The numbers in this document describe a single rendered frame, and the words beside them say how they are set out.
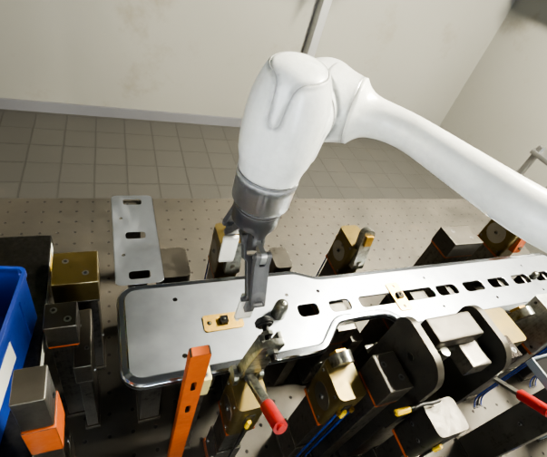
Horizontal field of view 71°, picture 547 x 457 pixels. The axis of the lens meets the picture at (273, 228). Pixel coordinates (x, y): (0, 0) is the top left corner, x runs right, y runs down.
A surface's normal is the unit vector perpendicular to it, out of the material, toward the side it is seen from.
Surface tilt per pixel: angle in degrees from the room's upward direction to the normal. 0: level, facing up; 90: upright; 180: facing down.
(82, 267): 0
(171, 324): 0
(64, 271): 0
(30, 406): 90
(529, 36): 90
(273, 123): 82
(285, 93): 72
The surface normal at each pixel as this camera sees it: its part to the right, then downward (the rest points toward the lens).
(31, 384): 0.25, -0.70
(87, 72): 0.29, 0.71
